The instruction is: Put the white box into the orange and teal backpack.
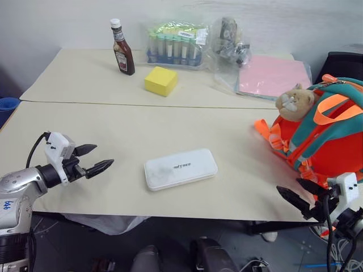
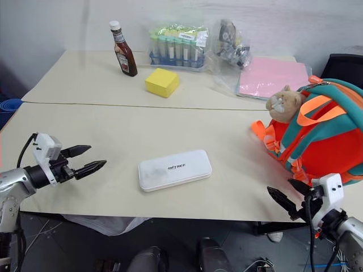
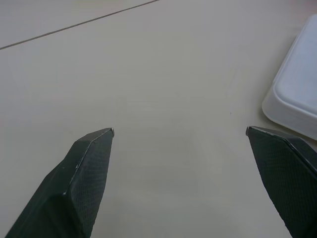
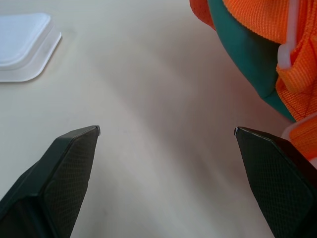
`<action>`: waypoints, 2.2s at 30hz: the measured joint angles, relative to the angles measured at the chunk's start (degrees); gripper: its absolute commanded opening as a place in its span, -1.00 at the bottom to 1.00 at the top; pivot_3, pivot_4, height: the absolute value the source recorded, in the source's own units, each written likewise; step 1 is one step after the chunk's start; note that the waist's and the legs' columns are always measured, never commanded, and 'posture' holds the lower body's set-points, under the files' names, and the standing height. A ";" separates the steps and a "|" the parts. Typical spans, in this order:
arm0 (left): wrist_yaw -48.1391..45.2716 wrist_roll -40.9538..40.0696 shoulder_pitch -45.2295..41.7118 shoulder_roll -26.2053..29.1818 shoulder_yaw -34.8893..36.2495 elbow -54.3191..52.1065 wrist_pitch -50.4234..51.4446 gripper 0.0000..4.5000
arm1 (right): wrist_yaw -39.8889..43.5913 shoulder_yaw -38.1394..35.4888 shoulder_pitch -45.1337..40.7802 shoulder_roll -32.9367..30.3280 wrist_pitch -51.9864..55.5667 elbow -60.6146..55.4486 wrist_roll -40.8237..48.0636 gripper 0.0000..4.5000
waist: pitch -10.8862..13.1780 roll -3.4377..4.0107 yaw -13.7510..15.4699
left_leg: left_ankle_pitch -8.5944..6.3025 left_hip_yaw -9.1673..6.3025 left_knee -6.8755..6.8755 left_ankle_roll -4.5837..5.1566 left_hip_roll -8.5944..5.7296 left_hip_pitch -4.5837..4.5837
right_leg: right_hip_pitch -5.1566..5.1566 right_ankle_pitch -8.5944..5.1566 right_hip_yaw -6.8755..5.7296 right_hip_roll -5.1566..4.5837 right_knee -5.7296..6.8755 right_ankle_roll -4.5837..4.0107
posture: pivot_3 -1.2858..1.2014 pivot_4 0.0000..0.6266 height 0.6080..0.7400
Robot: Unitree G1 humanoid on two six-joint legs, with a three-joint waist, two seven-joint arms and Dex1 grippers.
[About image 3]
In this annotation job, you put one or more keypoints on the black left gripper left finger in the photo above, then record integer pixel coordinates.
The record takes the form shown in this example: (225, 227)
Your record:
(74, 188)

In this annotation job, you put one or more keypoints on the translucent white plastic container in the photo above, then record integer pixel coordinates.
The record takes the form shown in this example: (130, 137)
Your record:
(294, 81)

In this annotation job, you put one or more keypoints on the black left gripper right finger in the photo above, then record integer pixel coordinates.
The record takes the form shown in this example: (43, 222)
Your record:
(287, 178)

